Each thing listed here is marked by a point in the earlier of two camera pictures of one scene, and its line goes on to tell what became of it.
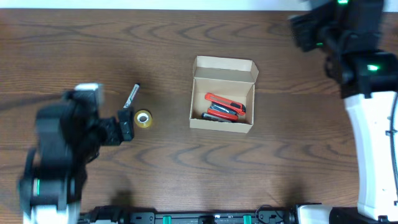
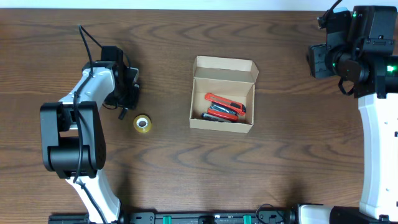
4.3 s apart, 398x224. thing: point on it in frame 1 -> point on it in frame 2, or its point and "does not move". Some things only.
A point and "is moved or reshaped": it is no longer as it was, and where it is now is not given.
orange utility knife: [234, 106] does not move
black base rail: [188, 218] does not move
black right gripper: [308, 24] -> [318, 59]
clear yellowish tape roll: [143, 119] is moved or reshaped
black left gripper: [117, 131] -> [132, 102]
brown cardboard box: [229, 78] does not move
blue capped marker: [212, 117] does not move
